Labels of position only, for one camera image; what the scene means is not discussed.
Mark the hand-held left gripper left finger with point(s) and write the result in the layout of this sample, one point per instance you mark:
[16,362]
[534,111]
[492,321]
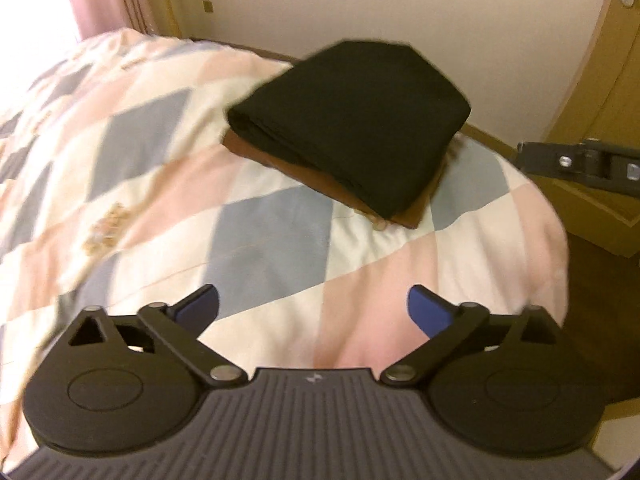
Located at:
[197,307]

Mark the wooden wardrobe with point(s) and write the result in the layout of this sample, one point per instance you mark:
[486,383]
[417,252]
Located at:
[610,85]

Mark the checked teddy bear quilt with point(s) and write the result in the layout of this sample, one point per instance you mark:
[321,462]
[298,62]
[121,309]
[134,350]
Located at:
[150,160]

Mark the black garment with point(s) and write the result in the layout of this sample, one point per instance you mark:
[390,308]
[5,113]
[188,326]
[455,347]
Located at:
[350,120]

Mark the brown folded garment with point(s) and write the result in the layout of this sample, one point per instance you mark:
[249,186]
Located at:
[407,217]

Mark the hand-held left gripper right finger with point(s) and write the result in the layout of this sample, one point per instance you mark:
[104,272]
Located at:
[425,310]

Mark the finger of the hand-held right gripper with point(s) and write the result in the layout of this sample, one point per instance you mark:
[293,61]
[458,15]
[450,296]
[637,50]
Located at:
[550,160]

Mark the brass wall socket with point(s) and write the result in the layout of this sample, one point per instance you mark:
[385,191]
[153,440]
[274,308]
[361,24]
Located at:
[208,6]

